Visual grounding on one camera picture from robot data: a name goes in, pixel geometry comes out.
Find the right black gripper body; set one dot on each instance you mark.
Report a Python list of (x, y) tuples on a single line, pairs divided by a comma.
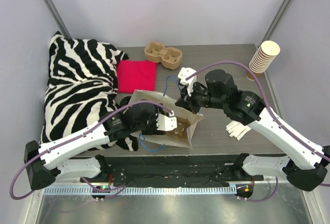
[(186, 100)]

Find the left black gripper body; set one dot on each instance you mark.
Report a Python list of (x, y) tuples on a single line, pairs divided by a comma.
[(152, 130)]

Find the checkered paper takeout bag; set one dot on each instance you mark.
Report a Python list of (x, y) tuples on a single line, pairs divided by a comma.
[(167, 101)]

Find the single cardboard cup carrier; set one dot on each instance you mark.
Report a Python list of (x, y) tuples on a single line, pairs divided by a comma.
[(180, 132)]

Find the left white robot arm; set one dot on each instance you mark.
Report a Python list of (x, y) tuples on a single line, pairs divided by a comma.
[(45, 163)]

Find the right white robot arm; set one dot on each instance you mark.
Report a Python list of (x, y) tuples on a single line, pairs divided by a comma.
[(304, 163)]

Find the stack of black lids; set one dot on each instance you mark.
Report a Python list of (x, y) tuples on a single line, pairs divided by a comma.
[(125, 100)]

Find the pink folded cloth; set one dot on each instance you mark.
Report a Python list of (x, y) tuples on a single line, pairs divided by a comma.
[(136, 75)]

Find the white wrapped straws pile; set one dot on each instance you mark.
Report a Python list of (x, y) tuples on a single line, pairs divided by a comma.
[(237, 130)]

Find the cardboard cup carrier tray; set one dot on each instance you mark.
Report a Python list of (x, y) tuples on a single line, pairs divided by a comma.
[(169, 57)]

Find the zebra print pillow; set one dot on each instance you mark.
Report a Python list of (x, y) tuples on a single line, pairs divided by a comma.
[(82, 84)]

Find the stack of paper cups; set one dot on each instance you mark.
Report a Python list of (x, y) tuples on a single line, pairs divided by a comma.
[(264, 55)]

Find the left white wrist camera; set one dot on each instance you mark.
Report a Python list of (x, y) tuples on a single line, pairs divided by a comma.
[(166, 123)]

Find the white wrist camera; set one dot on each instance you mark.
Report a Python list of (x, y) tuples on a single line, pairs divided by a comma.
[(186, 78), (166, 123)]

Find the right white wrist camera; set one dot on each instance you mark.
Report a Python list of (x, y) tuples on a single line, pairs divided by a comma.
[(186, 78)]

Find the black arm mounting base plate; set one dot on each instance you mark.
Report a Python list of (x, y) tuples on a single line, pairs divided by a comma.
[(173, 171)]

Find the white slotted cable duct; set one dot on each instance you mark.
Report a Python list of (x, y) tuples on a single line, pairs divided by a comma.
[(69, 190)]

